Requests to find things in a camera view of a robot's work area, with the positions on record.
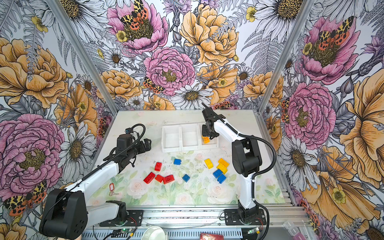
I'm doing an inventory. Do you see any white three-compartment container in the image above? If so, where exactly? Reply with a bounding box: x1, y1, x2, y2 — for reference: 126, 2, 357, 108
161, 123, 219, 153

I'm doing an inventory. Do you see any yellow lego brick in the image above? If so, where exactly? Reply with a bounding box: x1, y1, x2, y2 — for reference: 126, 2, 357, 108
218, 158, 230, 168
202, 137, 211, 144
204, 159, 214, 169
217, 164, 228, 175

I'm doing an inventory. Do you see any red lego brick long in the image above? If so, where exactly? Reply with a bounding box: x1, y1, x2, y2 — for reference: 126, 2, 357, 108
144, 172, 156, 185

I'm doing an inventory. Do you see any blue lego brick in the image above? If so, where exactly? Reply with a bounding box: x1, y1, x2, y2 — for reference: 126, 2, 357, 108
217, 174, 227, 184
182, 174, 190, 183
213, 169, 223, 179
174, 159, 182, 165

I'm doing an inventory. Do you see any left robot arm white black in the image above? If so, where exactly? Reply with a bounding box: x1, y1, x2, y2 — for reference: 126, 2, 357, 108
39, 124, 152, 240

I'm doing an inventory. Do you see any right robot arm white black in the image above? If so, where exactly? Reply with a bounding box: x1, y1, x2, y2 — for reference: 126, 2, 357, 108
202, 106, 262, 224

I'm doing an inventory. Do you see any red lego brick small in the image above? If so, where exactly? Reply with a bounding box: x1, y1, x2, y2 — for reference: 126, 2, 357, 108
155, 175, 164, 183

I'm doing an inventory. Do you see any white round bowl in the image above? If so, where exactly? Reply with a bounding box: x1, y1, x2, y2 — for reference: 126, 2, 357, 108
141, 226, 169, 240

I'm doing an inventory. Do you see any red box at bottom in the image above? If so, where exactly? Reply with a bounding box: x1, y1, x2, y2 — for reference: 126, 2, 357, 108
200, 233, 224, 240

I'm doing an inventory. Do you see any clear plastic container corner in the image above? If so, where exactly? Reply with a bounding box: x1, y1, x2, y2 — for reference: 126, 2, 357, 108
283, 221, 306, 240

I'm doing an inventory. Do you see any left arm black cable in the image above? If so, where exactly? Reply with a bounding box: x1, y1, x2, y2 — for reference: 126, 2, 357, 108
44, 123, 147, 211

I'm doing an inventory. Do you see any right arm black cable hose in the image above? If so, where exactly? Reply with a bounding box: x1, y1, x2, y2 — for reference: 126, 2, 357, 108
201, 102, 277, 240

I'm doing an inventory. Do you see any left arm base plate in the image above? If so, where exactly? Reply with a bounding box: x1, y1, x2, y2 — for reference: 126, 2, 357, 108
99, 210, 144, 227

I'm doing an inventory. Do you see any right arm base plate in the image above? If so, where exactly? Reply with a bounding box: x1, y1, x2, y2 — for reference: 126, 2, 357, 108
224, 209, 267, 226

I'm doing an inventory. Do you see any aluminium frame rail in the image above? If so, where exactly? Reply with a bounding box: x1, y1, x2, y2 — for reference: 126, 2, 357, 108
85, 204, 311, 229

